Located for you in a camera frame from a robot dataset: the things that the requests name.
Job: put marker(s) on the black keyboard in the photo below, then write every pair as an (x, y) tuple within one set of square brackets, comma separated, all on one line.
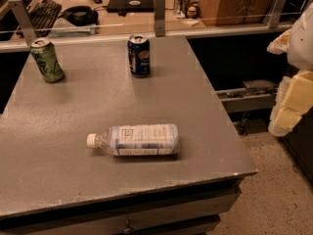
[(43, 16)]

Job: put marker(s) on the drawer handle knob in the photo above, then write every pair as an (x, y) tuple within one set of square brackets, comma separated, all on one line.
[(128, 229)]

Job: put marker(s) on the brown cardboard box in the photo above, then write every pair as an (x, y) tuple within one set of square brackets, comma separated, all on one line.
[(229, 12)]

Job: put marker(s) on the grey metal bracket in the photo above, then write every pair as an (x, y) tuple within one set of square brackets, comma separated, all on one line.
[(159, 12), (273, 17), (19, 9)]

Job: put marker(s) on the black laptop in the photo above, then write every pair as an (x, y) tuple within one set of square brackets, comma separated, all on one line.
[(115, 6)]

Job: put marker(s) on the black headphones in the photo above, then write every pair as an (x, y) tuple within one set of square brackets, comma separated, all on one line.
[(80, 15)]

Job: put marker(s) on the blue pepsi can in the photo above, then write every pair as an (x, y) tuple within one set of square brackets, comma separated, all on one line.
[(139, 55)]

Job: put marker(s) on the clear plastic water bottle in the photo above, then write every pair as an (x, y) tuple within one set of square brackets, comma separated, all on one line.
[(137, 140)]

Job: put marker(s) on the grey metal bracket centre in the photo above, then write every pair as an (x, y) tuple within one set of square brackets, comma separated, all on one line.
[(159, 12)]

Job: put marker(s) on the cans on back desk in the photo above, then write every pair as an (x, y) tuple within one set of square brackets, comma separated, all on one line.
[(180, 8)]

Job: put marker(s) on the grey metal bracket right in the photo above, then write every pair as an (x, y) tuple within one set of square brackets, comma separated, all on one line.
[(273, 17)]

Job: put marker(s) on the grey metal bracket left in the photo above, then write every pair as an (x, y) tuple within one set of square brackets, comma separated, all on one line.
[(19, 9)]

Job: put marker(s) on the grey drawer rail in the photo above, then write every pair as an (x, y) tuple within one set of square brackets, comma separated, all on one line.
[(252, 95)]

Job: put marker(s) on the green soda can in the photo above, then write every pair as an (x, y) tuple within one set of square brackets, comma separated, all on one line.
[(44, 54)]

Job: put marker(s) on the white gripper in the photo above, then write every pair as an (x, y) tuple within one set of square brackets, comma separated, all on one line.
[(302, 39)]

